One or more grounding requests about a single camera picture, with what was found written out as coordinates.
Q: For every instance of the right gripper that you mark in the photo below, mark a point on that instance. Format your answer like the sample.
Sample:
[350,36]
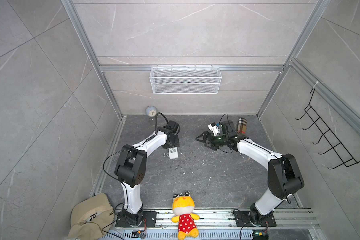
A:
[206,134]

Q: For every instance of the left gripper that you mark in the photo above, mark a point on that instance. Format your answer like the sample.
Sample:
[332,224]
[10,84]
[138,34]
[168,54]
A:
[177,143]

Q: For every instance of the white remote control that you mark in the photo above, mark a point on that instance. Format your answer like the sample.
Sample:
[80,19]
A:
[173,153]

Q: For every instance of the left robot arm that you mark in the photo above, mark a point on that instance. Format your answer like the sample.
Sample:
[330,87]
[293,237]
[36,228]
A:
[132,162]

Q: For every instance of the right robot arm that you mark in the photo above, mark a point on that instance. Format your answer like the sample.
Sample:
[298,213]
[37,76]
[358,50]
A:
[284,175]

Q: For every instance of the small round clock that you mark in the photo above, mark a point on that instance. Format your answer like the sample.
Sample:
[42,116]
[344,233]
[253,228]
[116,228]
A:
[151,112]

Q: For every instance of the plaid cylindrical can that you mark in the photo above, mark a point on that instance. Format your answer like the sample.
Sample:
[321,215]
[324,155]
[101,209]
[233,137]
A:
[242,126]

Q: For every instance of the yellow frog plush toy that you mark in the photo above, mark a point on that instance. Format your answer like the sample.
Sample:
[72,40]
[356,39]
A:
[183,207]

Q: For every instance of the beige cap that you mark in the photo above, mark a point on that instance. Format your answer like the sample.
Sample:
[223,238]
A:
[91,219]

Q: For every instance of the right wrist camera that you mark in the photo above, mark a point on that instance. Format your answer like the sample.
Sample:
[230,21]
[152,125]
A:
[215,129]

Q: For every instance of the white wire mesh basket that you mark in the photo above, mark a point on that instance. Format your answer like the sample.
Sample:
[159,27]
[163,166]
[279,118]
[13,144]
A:
[185,80]

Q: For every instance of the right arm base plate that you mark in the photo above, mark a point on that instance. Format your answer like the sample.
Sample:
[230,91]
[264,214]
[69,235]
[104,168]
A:
[252,219]

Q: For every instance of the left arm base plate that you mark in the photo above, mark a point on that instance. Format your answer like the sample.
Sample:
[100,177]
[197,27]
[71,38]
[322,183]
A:
[141,219]

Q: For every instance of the aluminium rail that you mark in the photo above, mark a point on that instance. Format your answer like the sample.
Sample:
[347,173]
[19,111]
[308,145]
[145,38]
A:
[233,219]

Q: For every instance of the black wall hook rack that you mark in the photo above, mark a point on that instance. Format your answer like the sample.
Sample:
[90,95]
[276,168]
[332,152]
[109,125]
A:
[335,144]

